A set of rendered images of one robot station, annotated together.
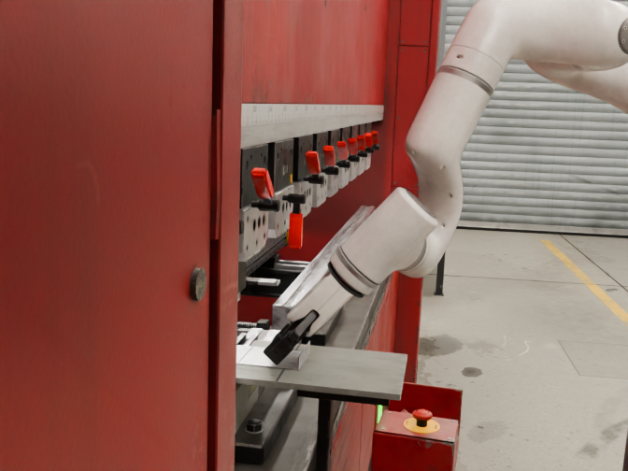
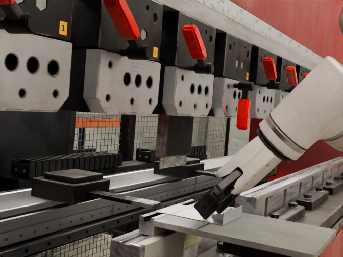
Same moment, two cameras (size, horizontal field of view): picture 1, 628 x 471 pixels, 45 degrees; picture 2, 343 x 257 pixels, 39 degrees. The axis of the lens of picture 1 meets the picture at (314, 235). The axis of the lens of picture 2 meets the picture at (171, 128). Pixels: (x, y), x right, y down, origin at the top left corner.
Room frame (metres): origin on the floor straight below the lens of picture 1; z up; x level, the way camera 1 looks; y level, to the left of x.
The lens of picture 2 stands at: (0.32, -0.14, 1.19)
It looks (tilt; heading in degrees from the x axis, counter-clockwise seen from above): 3 degrees down; 18
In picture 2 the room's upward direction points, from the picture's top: 5 degrees clockwise
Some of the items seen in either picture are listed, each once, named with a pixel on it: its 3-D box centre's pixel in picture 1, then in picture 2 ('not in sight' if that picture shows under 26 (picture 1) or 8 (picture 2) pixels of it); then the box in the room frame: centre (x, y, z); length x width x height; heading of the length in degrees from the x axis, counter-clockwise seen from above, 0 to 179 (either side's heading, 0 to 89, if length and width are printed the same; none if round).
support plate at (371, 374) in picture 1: (321, 367); (246, 228); (1.13, -0.02, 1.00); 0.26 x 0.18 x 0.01; 80
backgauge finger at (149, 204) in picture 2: not in sight; (100, 189); (1.19, 0.29, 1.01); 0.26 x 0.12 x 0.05; 80
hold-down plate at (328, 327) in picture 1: (324, 320); (283, 217); (1.74, -0.03, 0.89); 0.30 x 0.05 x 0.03; 170
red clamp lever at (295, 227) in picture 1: (292, 221); (241, 105); (1.29, 0.04, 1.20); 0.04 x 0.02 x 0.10; 80
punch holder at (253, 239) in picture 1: (230, 199); (175, 67); (1.13, 0.13, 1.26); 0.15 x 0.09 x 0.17; 170
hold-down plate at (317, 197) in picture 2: not in sight; (313, 198); (2.13, -0.10, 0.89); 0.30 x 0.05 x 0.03; 170
